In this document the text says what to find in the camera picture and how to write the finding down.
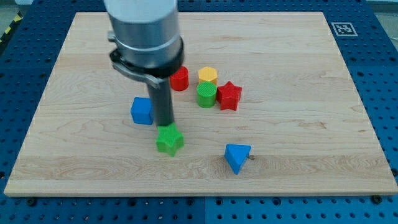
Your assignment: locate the blue triangle block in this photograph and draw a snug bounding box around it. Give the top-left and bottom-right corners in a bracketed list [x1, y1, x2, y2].
[224, 144, 251, 175]

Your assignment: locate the green star block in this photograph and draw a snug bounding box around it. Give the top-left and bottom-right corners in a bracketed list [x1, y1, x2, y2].
[155, 123, 184, 157]

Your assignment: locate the green cylinder block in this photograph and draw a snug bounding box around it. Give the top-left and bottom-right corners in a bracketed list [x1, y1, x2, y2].
[197, 82, 217, 108]

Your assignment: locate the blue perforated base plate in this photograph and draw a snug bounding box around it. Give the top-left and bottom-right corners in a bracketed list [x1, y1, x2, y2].
[1, 0, 397, 223]

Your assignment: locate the white fiducial marker tag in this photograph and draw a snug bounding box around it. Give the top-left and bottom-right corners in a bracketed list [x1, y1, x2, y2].
[331, 22, 358, 37]

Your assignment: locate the black pusher rod tool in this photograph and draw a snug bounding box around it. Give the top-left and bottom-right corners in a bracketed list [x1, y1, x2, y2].
[148, 79, 174, 126]

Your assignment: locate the blue cube block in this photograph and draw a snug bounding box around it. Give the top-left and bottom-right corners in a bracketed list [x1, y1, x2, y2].
[131, 97, 154, 125]

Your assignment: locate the wooden board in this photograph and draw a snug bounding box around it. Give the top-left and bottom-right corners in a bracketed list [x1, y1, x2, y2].
[4, 12, 397, 197]

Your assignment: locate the yellow hexagon block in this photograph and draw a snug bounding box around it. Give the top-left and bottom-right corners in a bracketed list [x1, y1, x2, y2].
[198, 67, 218, 85]

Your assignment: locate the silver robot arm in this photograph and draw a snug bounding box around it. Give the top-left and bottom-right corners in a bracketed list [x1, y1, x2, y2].
[104, 0, 184, 89]

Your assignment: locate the red star block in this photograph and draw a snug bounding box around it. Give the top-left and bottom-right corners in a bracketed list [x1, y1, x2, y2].
[216, 81, 242, 111]

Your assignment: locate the red cylinder block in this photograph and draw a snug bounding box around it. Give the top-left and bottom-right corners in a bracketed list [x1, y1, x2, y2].
[169, 66, 189, 91]

